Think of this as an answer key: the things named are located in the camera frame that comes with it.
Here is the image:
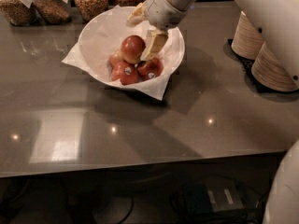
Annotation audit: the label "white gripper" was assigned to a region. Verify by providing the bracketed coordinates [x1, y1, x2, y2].
[126, 0, 187, 61]

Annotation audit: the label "red apple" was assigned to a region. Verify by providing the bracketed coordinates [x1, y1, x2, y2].
[108, 50, 123, 67]
[137, 57, 164, 80]
[111, 62, 138, 85]
[121, 35, 146, 64]

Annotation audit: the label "black tray mat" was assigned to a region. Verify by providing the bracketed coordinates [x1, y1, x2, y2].
[226, 38, 299, 95]

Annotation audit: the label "stack paper bowls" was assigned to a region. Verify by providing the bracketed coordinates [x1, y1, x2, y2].
[251, 43, 298, 92]
[232, 12, 263, 60]

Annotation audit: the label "white bowl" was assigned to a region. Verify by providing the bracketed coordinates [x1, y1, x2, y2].
[77, 6, 185, 91]

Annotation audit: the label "white paper liner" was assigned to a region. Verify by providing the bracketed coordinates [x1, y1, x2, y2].
[61, 5, 185, 102]

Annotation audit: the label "rear stack paper bowls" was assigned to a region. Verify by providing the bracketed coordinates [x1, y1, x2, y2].
[232, 12, 263, 60]

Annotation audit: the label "black box under table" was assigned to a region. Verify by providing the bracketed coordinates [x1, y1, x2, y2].
[183, 181, 247, 217]

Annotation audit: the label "black floor cables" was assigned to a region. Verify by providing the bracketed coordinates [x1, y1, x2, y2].
[169, 173, 269, 224]

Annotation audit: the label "far left cereal jar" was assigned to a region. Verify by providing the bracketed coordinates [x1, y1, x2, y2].
[0, 0, 36, 26]

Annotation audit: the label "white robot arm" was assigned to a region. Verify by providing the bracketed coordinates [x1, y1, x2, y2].
[127, 0, 299, 224]

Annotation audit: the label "front stack paper bowls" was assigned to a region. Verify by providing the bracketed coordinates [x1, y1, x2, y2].
[251, 43, 298, 92]

